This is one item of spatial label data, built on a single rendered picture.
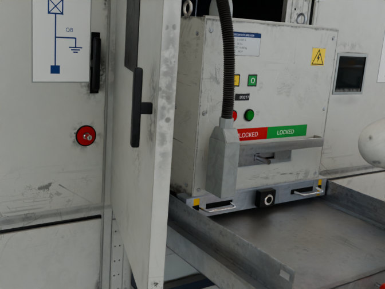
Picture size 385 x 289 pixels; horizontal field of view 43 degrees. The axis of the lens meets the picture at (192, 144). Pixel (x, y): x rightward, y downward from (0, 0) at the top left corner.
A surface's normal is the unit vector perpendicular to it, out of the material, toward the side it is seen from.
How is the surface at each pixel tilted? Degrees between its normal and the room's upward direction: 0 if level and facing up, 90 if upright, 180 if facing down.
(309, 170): 90
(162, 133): 90
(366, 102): 90
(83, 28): 90
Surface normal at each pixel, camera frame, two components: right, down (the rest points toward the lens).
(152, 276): 0.26, 0.24
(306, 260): 0.07, -0.97
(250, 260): -0.83, 0.07
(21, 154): 0.55, 0.23
